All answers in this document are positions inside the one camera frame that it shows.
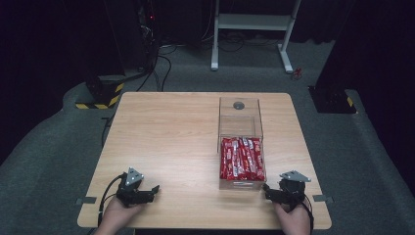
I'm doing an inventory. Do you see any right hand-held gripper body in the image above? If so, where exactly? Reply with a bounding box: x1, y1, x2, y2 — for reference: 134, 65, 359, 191
275, 169, 312, 211

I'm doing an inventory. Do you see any clear acrylic box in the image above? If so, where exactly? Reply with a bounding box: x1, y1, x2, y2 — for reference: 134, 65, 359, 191
216, 96, 267, 192

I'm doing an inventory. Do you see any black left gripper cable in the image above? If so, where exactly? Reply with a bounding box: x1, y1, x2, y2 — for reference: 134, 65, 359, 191
97, 173, 127, 227

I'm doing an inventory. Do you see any yellow black striped stand base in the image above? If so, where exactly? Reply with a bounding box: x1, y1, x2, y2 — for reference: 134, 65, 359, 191
74, 74, 126, 111

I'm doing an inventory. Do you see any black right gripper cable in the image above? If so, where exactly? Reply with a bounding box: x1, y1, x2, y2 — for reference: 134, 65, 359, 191
299, 193, 315, 235

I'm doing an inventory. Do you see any pile of red snack packets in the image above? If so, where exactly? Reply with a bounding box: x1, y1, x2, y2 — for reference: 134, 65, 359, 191
219, 136, 266, 182

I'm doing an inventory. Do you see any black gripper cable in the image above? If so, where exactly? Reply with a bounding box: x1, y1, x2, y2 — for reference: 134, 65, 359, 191
97, 173, 127, 227
299, 193, 315, 235

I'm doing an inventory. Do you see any black floor cable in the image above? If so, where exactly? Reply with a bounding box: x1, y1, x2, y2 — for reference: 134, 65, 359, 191
136, 45, 173, 93

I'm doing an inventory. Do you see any white metal stand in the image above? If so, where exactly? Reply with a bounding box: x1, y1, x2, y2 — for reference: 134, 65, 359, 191
210, 0, 303, 74

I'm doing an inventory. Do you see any dark equipment rack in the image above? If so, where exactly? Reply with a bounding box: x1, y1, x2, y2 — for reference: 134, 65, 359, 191
135, 0, 161, 68

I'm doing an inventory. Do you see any person's left hand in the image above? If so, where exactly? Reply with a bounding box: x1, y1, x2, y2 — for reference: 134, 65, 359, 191
94, 197, 145, 235

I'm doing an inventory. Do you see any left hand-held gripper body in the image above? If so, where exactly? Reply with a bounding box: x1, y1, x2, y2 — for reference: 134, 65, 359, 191
115, 166, 156, 209

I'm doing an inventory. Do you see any grey tape strip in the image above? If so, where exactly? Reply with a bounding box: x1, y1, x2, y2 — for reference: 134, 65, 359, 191
311, 194, 335, 204
74, 196, 98, 207

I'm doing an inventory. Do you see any person's right hand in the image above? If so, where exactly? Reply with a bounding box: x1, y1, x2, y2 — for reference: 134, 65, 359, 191
273, 201, 313, 235

